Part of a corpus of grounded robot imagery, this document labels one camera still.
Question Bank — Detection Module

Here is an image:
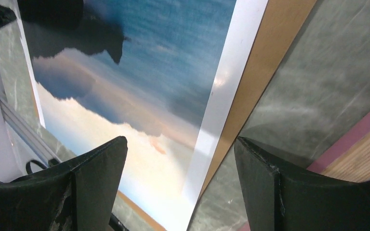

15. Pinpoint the aluminium extrusion rail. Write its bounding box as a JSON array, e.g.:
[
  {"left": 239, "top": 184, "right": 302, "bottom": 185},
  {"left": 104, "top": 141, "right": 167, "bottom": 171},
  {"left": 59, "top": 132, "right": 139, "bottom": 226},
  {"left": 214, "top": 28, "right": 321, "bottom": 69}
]
[{"left": 0, "top": 94, "right": 62, "bottom": 164}]

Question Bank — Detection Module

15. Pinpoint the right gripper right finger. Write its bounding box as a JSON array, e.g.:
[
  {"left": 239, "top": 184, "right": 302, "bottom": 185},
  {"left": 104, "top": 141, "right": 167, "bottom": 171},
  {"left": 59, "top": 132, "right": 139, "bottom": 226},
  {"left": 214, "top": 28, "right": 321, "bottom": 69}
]
[{"left": 234, "top": 137, "right": 370, "bottom": 231}]

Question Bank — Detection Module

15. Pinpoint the blue sky ocean photo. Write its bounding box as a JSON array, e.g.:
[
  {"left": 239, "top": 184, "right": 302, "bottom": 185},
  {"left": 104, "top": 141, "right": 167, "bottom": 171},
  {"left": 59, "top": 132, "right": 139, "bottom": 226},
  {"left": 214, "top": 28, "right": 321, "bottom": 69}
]
[{"left": 16, "top": 0, "right": 268, "bottom": 231}]

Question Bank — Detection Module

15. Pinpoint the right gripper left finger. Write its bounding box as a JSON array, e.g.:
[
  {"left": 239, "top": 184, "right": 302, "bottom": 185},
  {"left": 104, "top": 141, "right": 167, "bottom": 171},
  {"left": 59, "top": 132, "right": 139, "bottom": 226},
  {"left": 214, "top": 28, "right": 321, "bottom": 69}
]
[{"left": 0, "top": 136, "right": 128, "bottom": 231}]

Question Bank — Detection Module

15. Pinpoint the pink wooden picture frame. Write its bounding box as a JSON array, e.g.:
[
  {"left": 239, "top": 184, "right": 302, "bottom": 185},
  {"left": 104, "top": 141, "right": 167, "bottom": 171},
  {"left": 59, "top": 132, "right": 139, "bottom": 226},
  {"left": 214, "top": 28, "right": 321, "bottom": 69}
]
[{"left": 236, "top": 95, "right": 370, "bottom": 231}]

